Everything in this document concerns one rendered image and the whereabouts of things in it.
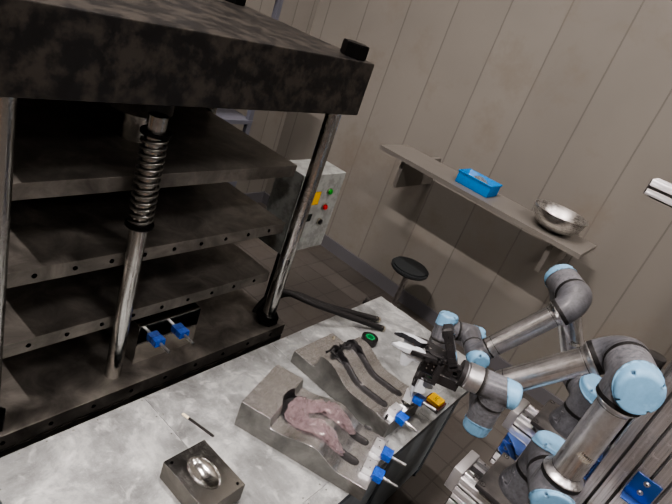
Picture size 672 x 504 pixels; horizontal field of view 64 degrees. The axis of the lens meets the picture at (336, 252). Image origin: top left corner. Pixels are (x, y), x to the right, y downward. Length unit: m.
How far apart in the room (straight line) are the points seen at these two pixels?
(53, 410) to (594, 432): 1.59
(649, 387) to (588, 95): 2.80
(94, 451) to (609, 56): 3.57
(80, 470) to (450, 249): 3.31
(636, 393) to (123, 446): 1.44
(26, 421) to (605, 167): 3.48
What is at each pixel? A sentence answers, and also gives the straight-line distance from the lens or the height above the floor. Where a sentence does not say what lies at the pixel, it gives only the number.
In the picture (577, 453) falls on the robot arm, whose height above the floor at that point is 1.38.
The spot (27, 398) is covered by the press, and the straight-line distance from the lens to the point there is 2.02.
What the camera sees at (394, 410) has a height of 0.92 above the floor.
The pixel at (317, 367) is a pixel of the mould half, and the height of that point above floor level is 0.87.
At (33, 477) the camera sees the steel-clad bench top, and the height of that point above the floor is 0.80.
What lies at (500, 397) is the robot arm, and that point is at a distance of 1.51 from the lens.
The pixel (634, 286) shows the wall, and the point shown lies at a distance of 4.04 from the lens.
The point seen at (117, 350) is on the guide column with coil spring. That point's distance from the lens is 2.00.
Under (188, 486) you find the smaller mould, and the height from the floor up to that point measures 0.87.
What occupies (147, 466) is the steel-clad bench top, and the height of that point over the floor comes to 0.80.
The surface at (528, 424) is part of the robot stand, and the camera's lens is 2.34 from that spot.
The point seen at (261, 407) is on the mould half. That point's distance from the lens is 1.92.
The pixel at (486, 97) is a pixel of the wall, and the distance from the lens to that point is 4.26.
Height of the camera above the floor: 2.23
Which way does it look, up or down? 26 degrees down
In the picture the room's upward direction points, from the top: 20 degrees clockwise
